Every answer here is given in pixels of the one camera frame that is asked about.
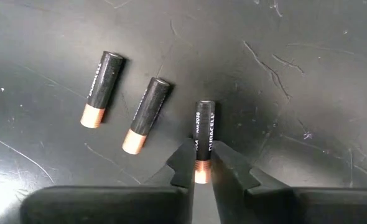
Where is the black copper Duracell AAA battery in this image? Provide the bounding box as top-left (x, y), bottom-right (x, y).
top-left (121, 77), bottom-right (171, 156)
top-left (80, 50), bottom-right (124, 129)
top-left (193, 100), bottom-right (216, 184)

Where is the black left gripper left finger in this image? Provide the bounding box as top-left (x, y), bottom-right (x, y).
top-left (19, 138), bottom-right (197, 224)

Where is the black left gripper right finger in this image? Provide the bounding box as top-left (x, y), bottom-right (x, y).
top-left (210, 140), bottom-right (367, 224)

